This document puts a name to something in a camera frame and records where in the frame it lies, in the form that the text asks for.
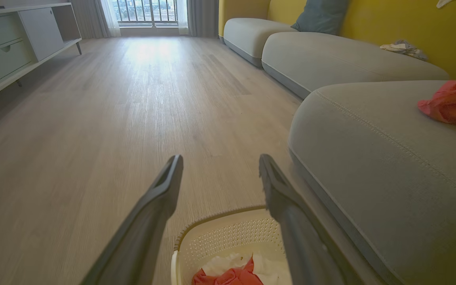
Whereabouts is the grey curtain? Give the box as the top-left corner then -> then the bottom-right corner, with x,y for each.
187,0 -> 220,38
69,0 -> 108,39

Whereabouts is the blue-grey cushion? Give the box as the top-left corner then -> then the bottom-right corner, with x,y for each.
291,0 -> 350,36

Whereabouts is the grey sofa seat section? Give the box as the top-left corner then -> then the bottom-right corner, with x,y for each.
223,18 -> 298,67
288,80 -> 456,285
262,32 -> 449,100

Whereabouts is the beige laundry basket brown rim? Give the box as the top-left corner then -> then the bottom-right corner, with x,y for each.
171,205 -> 294,285

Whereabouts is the pale grey TV cabinet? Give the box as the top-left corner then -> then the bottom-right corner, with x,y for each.
0,3 -> 82,108

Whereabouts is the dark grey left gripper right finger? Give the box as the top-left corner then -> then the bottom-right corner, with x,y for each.
258,154 -> 365,285

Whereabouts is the patterned cloth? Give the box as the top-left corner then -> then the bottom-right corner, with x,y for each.
380,39 -> 429,61

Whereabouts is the white sheer curtain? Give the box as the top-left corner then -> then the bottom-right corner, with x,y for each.
100,0 -> 122,38
175,0 -> 189,36

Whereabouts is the dark balcony window railing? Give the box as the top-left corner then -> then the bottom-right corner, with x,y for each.
111,0 -> 178,28

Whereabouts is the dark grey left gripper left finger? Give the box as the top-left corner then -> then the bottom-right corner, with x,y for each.
81,154 -> 184,285

